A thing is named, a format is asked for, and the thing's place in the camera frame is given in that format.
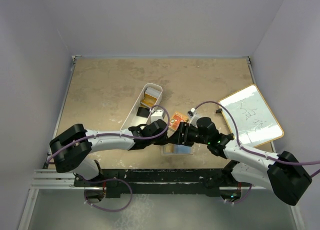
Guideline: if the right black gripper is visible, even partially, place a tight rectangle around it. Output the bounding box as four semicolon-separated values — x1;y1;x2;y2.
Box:
166;122;210;147

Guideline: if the gold credit card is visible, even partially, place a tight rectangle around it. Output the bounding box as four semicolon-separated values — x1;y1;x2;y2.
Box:
163;144;174;154

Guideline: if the white oblong plastic tray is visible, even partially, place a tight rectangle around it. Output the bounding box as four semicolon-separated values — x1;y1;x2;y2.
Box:
120;83;163;130

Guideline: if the white credit card stack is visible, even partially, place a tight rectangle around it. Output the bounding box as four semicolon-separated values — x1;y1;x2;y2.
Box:
144;86;161;99

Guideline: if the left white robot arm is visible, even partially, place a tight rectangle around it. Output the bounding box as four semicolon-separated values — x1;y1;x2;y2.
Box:
49;119;168;186

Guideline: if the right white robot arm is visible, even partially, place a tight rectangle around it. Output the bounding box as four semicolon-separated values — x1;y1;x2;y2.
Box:
168;117;312;206

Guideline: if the black card in tray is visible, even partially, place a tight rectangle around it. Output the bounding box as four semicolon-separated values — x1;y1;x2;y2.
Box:
136;107;151;118

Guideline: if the orange spiral notebook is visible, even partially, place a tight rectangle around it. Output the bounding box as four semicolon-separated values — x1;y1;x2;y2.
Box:
169;112;189;131

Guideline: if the yellow framed whiteboard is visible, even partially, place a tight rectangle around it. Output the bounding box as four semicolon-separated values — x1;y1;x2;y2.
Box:
219;84;284;147

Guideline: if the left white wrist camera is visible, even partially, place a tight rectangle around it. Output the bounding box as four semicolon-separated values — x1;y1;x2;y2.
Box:
150;110;165;123

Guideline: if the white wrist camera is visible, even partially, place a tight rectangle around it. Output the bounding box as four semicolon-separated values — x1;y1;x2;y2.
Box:
187;108;202;127
150;110;165;123

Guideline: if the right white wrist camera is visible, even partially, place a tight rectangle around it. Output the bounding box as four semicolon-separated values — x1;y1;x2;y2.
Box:
187;108;202;127

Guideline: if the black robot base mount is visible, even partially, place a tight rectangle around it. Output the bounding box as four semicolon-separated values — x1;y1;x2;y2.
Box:
74;162;249;202

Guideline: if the aluminium table frame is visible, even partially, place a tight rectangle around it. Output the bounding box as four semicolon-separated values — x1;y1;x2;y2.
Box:
17;55;308;230

